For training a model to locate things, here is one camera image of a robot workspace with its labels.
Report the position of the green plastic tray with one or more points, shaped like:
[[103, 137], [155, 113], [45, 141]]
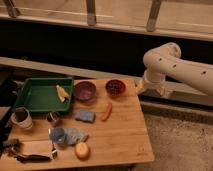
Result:
[[39, 95]]

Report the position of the black handled tool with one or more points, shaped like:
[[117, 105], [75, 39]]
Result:
[[24, 158]]

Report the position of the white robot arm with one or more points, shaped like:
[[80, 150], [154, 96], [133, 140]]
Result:
[[165, 60]]

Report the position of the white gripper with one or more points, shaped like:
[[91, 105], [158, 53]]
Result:
[[145, 84]]

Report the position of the red bowl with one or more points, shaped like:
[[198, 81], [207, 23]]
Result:
[[115, 88]]

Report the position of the purple bowl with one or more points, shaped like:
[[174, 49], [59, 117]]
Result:
[[84, 90]]

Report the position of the yellow apple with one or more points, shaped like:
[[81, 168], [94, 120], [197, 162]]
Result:
[[82, 150]]

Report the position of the small metal cup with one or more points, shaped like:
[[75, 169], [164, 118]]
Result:
[[53, 118]]

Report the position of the blue crumpled cloth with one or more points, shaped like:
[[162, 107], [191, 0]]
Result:
[[69, 136]]

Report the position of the blue sponge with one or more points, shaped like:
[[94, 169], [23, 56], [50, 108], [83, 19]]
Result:
[[85, 116]]

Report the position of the orange carrot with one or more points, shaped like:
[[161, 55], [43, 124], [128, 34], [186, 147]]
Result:
[[107, 113]]

